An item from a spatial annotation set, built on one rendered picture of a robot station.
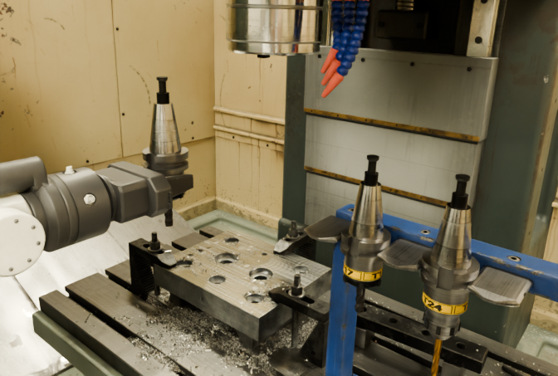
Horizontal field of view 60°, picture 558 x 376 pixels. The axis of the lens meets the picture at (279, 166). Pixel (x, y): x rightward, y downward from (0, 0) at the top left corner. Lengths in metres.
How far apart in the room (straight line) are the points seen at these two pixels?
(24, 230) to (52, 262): 1.08
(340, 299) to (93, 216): 0.37
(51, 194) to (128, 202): 0.09
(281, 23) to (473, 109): 0.53
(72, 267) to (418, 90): 1.11
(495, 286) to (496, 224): 0.65
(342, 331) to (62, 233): 0.43
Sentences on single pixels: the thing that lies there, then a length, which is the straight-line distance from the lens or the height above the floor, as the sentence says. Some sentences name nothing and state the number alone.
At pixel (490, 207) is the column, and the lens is 1.22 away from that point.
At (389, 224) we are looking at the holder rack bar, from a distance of 0.67.
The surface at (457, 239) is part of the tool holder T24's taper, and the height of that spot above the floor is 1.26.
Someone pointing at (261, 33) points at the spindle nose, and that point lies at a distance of 0.76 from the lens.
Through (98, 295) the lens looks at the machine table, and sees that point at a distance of 1.16.
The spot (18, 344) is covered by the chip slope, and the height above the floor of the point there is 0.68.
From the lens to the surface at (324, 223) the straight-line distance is 0.68.
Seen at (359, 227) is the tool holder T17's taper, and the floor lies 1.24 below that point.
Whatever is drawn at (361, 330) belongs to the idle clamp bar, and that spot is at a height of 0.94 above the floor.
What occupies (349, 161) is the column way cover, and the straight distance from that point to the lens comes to 1.30.
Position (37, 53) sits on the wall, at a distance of 1.71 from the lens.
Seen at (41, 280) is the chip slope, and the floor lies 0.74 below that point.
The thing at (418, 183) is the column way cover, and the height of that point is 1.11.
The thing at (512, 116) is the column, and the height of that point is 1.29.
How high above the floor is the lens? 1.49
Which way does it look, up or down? 17 degrees down
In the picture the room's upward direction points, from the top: 2 degrees clockwise
